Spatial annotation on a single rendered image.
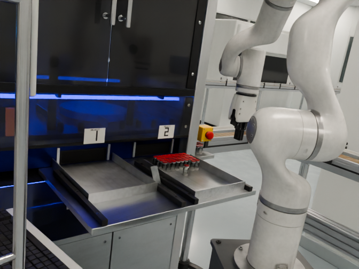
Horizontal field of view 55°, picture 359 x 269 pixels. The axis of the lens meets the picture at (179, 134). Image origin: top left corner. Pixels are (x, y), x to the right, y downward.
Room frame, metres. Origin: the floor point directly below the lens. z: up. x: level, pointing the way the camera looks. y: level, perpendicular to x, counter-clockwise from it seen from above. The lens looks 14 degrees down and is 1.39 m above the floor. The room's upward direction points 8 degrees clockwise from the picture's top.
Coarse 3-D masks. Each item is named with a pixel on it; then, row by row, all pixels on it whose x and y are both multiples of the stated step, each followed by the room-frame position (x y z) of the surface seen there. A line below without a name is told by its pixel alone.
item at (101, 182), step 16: (112, 160) 1.39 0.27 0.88; (80, 176) 1.18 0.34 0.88; (96, 176) 1.20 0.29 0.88; (112, 176) 1.22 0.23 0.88; (128, 176) 1.24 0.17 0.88; (144, 176) 1.20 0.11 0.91; (96, 192) 0.99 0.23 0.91; (112, 192) 1.03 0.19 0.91; (128, 192) 1.07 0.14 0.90; (144, 192) 1.11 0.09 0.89
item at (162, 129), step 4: (160, 128) 1.45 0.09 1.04; (164, 128) 1.47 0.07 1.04; (172, 128) 1.49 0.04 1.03; (160, 132) 1.45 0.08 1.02; (164, 132) 1.47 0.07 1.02; (168, 132) 1.48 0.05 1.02; (172, 132) 1.50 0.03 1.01; (160, 136) 1.46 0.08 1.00; (164, 136) 1.47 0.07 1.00; (168, 136) 1.48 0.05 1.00; (172, 136) 1.50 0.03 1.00
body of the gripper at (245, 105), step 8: (240, 96) 1.22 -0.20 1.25; (248, 96) 1.22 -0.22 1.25; (256, 96) 1.26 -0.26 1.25; (232, 104) 1.23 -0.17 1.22; (240, 104) 1.21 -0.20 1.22; (248, 104) 1.23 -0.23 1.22; (232, 112) 1.23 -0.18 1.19; (240, 112) 1.21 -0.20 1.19; (248, 112) 1.24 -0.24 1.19; (240, 120) 1.22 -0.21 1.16; (248, 120) 1.25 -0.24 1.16
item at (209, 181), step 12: (204, 168) 1.45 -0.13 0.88; (216, 168) 1.39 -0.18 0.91; (180, 180) 1.27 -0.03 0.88; (192, 180) 1.29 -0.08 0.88; (204, 180) 1.31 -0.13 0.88; (216, 180) 1.32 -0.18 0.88; (228, 180) 1.33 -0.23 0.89; (240, 180) 1.29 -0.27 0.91; (192, 192) 1.12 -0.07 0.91; (204, 192) 1.13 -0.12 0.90; (216, 192) 1.17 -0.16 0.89; (228, 192) 1.22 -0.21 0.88
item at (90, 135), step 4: (96, 128) 1.26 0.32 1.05; (100, 128) 1.27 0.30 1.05; (104, 128) 1.28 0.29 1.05; (84, 132) 1.23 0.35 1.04; (88, 132) 1.24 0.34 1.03; (92, 132) 1.25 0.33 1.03; (100, 132) 1.27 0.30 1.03; (104, 132) 1.28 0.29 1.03; (84, 136) 1.23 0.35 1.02; (88, 136) 1.24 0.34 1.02; (92, 136) 1.25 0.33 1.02; (100, 136) 1.27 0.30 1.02; (104, 136) 1.28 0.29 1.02; (84, 140) 1.23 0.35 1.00; (88, 140) 1.24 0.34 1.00; (92, 140) 1.25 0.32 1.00; (100, 140) 1.27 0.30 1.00; (104, 140) 1.28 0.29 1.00
